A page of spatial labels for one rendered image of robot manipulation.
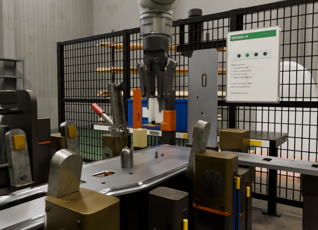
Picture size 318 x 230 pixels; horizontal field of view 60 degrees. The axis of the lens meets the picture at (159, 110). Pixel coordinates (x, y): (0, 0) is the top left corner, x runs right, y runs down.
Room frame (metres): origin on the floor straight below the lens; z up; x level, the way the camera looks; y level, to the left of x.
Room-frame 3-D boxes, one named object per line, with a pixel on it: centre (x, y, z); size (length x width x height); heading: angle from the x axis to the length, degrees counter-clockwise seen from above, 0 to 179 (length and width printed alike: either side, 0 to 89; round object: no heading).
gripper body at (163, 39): (0.78, 0.01, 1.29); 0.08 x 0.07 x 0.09; 55
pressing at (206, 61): (0.99, -0.16, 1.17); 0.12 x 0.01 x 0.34; 55
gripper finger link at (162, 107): (0.76, -0.02, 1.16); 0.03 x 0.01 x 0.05; 55
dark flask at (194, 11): (1.43, -0.19, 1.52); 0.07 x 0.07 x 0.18
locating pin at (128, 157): (0.68, 0.08, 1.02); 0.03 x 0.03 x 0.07
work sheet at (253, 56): (1.17, -0.39, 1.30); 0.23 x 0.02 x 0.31; 55
